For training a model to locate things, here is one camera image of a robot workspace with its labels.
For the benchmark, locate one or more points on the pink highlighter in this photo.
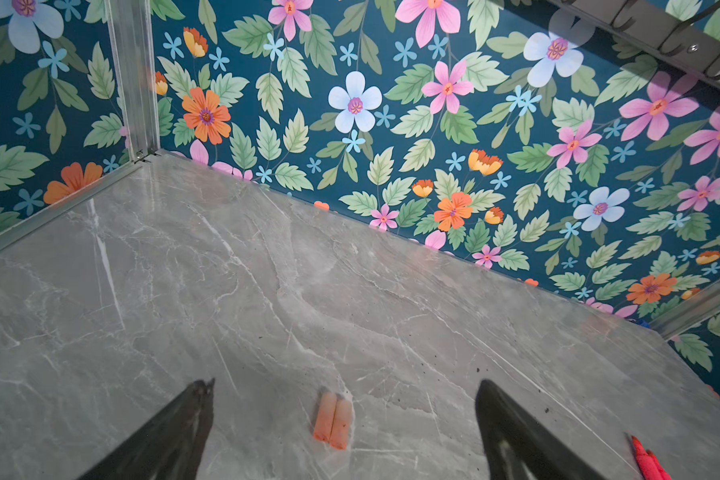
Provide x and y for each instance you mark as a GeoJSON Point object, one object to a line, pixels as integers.
{"type": "Point", "coordinates": [645, 462]}
{"type": "Point", "coordinates": [662, 472]}

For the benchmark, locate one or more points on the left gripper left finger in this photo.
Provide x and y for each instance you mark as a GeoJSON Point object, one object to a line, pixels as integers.
{"type": "Point", "coordinates": [168, 446]}

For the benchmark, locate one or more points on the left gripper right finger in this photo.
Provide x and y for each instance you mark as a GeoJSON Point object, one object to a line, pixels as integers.
{"type": "Point", "coordinates": [518, 446]}

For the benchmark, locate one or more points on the metal hook rack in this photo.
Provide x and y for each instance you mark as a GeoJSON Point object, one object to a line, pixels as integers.
{"type": "Point", "coordinates": [685, 34]}

